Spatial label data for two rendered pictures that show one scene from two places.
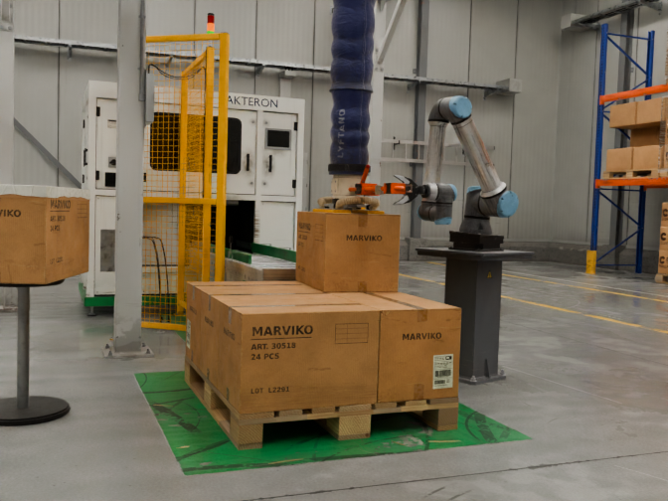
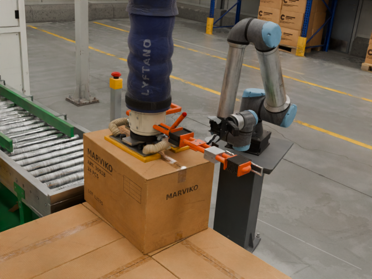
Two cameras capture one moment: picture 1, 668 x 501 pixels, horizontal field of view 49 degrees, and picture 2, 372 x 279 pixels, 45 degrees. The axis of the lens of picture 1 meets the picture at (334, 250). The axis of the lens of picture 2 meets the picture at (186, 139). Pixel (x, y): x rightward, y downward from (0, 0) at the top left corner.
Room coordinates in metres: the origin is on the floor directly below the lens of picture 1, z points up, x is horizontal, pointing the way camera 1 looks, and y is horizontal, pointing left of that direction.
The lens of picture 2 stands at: (1.97, 0.60, 1.86)
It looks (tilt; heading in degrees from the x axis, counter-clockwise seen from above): 23 degrees down; 336
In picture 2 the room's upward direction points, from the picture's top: 4 degrees clockwise
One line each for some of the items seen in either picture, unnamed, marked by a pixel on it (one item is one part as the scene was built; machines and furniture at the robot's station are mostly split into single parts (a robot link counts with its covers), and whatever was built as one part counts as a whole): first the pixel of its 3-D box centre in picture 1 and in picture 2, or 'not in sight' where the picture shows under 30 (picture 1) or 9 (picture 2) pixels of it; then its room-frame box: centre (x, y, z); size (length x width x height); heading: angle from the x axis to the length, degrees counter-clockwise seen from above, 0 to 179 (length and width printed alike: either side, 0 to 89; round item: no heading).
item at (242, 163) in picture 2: (394, 188); (237, 165); (3.41, -0.27, 1.07); 0.08 x 0.07 x 0.05; 21
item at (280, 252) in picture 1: (283, 252); (26, 101); (5.81, 0.40, 0.60); 1.60 x 0.10 x 0.09; 22
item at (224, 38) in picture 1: (171, 191); not in sight; (4.96, 1.12, 1.05); 0.87 x 0.10 x 2.10; 74
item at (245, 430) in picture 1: (307, 388); not in sight; (3.55, 0.11, 0.07); 1.20 x 1.00 x 0.14; 22
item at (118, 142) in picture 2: (331, 208); (131, 144); (3.94, 0.02, 0.97); 0.34 x 0.10 x 0.05; 21
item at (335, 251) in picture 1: (345, 250); (145, 180); (3.95, -0.06, 0.74); 0.60 x 0.40 x 0.40; 17
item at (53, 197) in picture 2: (319, 272); (103, 181); (4.29, 0.08, 0.58); 0.70 x 0.03 x 0.06; 112
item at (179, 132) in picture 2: (366, 189); (181, 137); (3.74, -0.16, 1.07); 0.10 x 0.08 x 0.06; 111
